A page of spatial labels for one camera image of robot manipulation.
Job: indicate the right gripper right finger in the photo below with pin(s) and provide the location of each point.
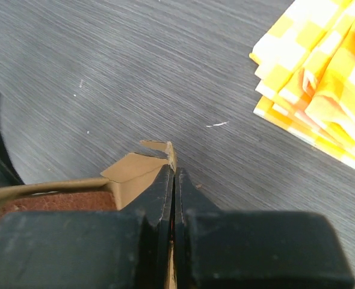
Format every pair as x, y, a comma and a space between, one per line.
253, 249

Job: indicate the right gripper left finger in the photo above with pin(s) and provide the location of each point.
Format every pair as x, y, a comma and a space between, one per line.
125, 248

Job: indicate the reddish brown scouring pad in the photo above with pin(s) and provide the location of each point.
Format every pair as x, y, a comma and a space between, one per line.
81, 201

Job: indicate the brown cardboard express box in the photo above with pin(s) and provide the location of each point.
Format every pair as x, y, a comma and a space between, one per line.
126, 179

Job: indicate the orange checkered cloth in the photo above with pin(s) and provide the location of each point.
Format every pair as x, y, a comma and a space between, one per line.
306, 70

